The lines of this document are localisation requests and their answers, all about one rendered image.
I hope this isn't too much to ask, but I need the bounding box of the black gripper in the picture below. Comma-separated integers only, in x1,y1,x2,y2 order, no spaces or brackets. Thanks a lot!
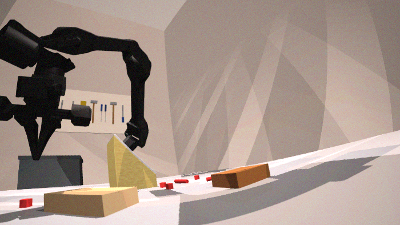
0,71,92,160

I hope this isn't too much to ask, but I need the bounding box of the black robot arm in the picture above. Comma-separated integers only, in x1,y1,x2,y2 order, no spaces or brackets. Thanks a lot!
0,19,151,152

